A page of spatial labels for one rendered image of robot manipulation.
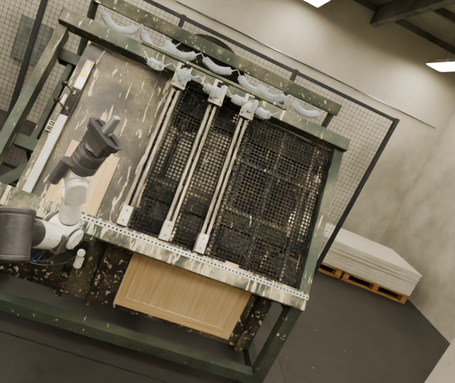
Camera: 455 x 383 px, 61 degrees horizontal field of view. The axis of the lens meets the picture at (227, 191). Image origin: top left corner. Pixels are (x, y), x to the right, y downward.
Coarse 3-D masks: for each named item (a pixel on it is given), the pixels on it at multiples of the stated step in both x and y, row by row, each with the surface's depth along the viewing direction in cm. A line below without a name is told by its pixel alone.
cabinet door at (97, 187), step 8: (72, 144) 245; (72, 152) 245; (112, 160) 251; (104, 168) 249; (112, 168) 250; (96, 176) 246; (104, 176) 247; (64, 184) 240; (88, 184) 244; (96, 184) 245; (104, 184) 246; (48, 192) 236; (56, 192) 237; (88, 192) 243; (96, 192) 244; (104, 192) 245; (56, 200) 236; (88, 200) 242; (96, 200) 243; (88, 208) 241; (96, 208) 242
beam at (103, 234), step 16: (0, 192) 225; (16, 192) 228; (48, 208) 231; (80, 224) 234; (112, 224) 240; (112, 240) 238; (128, 240) 241; (160, 240) 246; (160, 256) 244; (176, 256) 247; (192, 272) 255; (208, 272) 251; (224, 272) 254; (240, 288) 255; (256, 288) 258; (272, 288) 261; (288, 304) 262; (304, 304) 266
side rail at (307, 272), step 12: (336, 156) 297; (336, 168) 295; (324, 180) 294; (336, 180) 293; (324, 192) 288; (324, 204) 286; (324, 216) 284; (312, 228) 283; (324, 228) 282; (312, 240) 277; (312, 252) 275; (312, 264) 273; (300, 276) 272; (312, 276) 272; (300, 288) 267
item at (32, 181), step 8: (88, 72) 256; (80, 80) 253; (80, 88) 252; (56, 120) 244; (64, 120) 245; (56, 128) 243; (56, 136) 242; (48, 144) 239; (48, 152) 238; (40, 160) 236; (40, 168) 235; (32, 176) 233; (32, 184) 232; (32, 192) 235
